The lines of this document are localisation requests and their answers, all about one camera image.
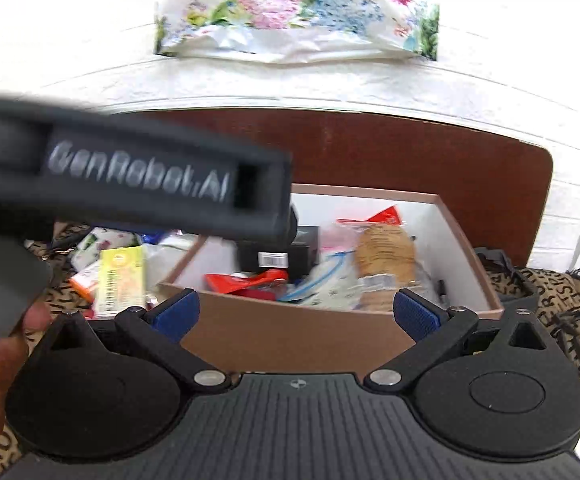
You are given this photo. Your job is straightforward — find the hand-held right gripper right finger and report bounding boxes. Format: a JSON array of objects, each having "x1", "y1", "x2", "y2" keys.
[{"x1": 365, "y1": 287, "x2": 564, "y2": 393}]

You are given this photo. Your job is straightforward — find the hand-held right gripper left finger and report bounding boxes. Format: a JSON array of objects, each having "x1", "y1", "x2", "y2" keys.
[{"x1": 37, "y1": 287, "x2": 233, "y2": 394}]

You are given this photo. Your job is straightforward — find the glossy red packet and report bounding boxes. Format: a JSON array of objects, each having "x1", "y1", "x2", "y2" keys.
[{"x1": 205, "y1": 269, "x2": 291, "y2": 301}]

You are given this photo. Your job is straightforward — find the brown insoles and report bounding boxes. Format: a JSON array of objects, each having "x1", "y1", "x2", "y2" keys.
[{"x1": 355, "y1": 222, "x2": 433, "y2": 311}]

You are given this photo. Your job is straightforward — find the red and clear packet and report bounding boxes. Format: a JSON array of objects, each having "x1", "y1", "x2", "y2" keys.
[{"x1": 337, "y1": 205, "x2": 403, "y2": 228}]

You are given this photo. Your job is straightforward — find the brown cardboard box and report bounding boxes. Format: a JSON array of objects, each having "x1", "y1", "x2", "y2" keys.
[{"x1": 157, "y1": 183, "x2": 505, "y2": 368}]

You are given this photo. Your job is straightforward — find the green yellow medicine box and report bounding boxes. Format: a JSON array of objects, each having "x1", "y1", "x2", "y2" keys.
[{"x1": 92, "y1": 245, "x2": 148, "y2": 318}]

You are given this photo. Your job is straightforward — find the white tree print pouch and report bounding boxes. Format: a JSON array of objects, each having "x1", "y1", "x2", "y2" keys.
[{"x1": 72, "y1": 227, "x2": 138, "y2": 271}]

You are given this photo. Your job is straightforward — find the orange white medicine box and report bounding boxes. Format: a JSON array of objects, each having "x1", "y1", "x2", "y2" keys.
[{"x1": 68, "y1": 260, "x2": 101, "y2": 306}]

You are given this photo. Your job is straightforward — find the letter print blanket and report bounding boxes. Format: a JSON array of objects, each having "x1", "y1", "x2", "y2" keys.
[{"x1": 0, "y1": 220, "x2": 580, "y2": 480}]

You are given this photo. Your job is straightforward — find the small black box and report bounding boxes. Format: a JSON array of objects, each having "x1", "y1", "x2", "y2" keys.
[{"x1": 237, "y1": 225, "x2": 321, "y2": 271}]

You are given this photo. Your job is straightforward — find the brown wooden headboard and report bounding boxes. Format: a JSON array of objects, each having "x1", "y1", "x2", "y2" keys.
[{"x1": 114, "y1": 107, "x2": 555, "y2": 268}]

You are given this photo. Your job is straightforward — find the floral cloth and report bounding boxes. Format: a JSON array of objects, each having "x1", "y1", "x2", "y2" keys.
[{"x1": 155, "y1": 0, "x2": 441, "y2": 63}]

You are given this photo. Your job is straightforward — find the zip bag with blue cable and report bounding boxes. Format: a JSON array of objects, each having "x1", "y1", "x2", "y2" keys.
[{"x1": 277, "y1": 252, "x2": 365, "y2": 308}]

